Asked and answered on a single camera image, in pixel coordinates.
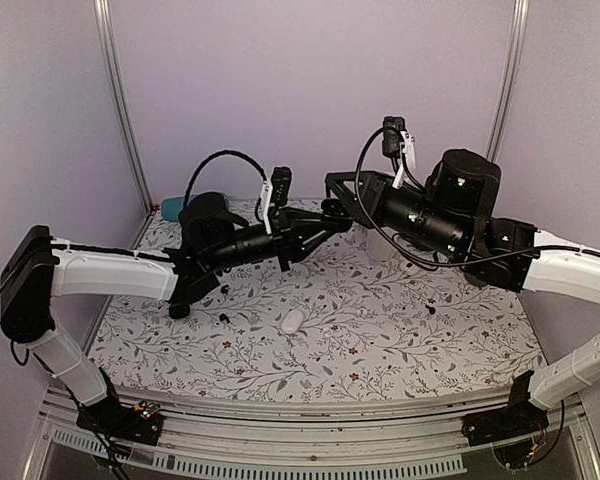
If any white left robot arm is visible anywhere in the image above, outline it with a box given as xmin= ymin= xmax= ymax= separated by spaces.
xmin=0 ymin=192 xmax=352 ymax=434

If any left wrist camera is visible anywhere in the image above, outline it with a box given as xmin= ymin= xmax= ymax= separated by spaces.
xmin=256 ymin=166 xmax=292 ymax=235

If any black earbud case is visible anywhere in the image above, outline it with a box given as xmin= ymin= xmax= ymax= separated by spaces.
xmin=168 ymin=303 xmax=191 ymax=320
xmin=321 ymin=198 xmax=353 ymax=233

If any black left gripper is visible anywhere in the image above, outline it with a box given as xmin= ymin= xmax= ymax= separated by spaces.
xmin=207 ymin=206 xmax=339 ymax=273

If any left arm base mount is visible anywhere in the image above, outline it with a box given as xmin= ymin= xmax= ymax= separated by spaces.
xmin=76 ymin=368 xmax=165 ymax=446

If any aluminium corner post right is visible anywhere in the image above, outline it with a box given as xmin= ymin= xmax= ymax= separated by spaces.
xmin=486 ymin=0 xmax=530 ymax=163

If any aluminium front rail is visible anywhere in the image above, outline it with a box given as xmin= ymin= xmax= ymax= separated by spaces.
xmin=23 ymin=388 xmax=600 ymax=479

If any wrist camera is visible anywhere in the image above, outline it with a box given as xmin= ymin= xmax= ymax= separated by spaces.
xmin=256 ymin=166 xmax=292 ymax=235
xmin=382 ymin=116 xmax=407 ymax=159

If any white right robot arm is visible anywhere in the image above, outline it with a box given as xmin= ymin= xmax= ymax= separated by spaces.
xmin=325 ymin=149 xmax=600 ymax=305

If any aluminium corner post left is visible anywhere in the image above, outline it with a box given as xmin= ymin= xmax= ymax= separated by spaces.
xmin=92 ymin=0 xmax=154 ymax=211

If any white oval charging case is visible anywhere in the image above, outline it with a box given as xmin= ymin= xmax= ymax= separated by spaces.
xmin=280 ymin=309 xmax=305 ymax=335

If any black right camera cable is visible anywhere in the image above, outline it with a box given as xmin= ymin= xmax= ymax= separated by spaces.
xmin=354 ymin=127 xmax=600 ymax=271

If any aluminium corner post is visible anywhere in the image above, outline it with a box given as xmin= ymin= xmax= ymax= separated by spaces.
xmin=92 ymin=0 xmax=154 ymax=211
xmin=486 ymin=0 xmax=530 ymax=163

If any black camera cable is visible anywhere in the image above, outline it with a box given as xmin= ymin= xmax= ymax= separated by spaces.
xmin=185 ymin=148 xmax=274 ymax=201
xmin=354 ymin=127 xmax=600 ymax=271

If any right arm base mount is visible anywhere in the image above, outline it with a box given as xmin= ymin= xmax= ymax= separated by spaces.
xmin=461 ymin=370 xmax=549 ymax=446

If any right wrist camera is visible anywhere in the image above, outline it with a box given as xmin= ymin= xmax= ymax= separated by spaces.
xmin=382 ymin=116 xmax=407 ymax=159

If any black left camera cable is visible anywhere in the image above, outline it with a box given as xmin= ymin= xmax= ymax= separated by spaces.
xmin=185 ymin=148 xmax=274 ymax=201

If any white pleated vase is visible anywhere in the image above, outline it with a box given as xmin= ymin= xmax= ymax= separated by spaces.
xmin=366 ymin=229 xmax=395 ymax=262

